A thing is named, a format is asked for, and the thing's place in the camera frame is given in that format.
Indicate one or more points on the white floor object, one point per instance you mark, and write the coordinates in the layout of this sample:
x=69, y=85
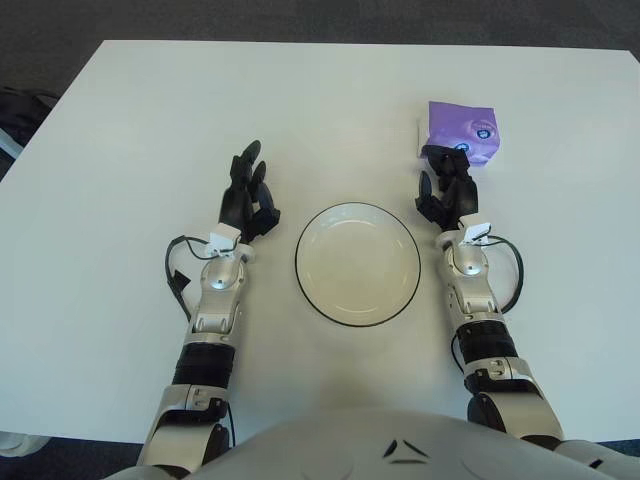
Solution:
x=20, y=439

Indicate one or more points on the grey robot torso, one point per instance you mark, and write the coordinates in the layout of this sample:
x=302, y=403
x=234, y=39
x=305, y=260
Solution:
x=380, y=450

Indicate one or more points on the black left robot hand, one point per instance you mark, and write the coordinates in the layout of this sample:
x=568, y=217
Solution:
x=235, y=202

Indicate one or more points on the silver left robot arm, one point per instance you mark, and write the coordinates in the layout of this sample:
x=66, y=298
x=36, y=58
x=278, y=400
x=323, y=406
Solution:
x=212, y=310

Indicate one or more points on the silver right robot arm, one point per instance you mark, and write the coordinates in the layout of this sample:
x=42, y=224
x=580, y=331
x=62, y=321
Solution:
x=480, y=320

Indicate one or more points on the purple tissue paper pack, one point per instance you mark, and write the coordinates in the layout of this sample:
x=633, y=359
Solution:
x=452, y=125

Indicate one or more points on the black bag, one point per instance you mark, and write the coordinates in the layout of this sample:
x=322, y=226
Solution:
x=25, y=112

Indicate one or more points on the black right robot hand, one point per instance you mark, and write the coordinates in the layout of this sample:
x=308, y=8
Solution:
x=457, y=197

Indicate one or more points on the white plate with black rim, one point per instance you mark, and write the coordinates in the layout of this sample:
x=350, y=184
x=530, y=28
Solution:
x=357, y=265

